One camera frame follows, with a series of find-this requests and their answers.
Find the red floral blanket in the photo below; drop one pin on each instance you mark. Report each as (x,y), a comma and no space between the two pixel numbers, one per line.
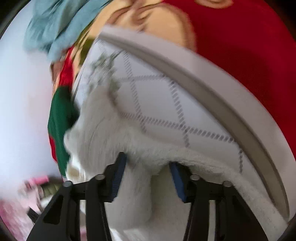
(247,39)

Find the blue quilted duvet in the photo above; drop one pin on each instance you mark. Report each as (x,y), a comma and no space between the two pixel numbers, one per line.
(56,25)

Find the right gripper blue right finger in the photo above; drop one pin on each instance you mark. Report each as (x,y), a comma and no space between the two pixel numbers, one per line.
(179,174)

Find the white fuzzy jacket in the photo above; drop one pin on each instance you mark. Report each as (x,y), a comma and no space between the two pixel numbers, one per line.
(147,207)

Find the white diamond-pattern mat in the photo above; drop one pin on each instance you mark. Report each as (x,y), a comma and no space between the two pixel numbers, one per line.
(180,97)

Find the folded dark green sweater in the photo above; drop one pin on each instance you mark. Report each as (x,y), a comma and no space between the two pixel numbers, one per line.
(63,115)

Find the clothes rack with garments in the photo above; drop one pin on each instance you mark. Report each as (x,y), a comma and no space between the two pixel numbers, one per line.
(31,198)

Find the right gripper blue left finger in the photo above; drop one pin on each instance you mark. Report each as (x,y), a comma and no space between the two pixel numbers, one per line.
(117,174)

